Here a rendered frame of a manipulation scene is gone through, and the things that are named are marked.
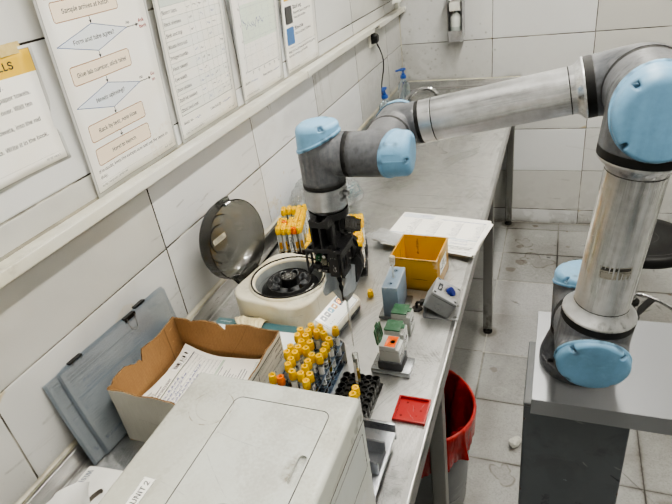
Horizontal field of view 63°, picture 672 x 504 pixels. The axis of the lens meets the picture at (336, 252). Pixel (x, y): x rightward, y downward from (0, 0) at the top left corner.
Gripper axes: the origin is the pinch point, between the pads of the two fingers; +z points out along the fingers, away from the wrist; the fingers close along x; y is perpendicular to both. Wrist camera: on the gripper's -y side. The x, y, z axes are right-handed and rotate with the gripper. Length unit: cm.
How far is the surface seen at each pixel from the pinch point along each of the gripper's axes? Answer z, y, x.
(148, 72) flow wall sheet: -40, -21, -50
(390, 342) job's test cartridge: 18.7, -8.6, 5.2
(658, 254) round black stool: 48, -106, 71
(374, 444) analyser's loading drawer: 20.0, 18.3, 9.7
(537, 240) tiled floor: 114, -226, 28
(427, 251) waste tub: 21, -53, 4
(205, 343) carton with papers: 18.0, 1.4, -37.1
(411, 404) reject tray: 25.9, 1.7, 12.1
